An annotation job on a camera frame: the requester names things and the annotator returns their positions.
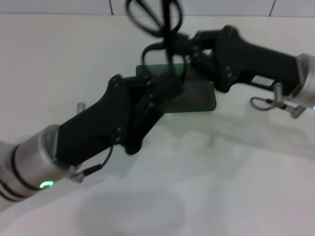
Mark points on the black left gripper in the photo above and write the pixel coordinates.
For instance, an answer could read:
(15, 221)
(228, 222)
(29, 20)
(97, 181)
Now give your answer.
(98, 130)

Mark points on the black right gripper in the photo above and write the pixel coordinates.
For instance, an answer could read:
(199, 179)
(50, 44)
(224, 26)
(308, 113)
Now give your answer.
(251, 64)

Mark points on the black thin-framed glasses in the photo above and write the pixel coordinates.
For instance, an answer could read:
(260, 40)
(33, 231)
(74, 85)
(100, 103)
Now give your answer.
(168, 37)

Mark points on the green glasses case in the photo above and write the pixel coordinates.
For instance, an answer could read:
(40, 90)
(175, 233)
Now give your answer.
(197, 98)

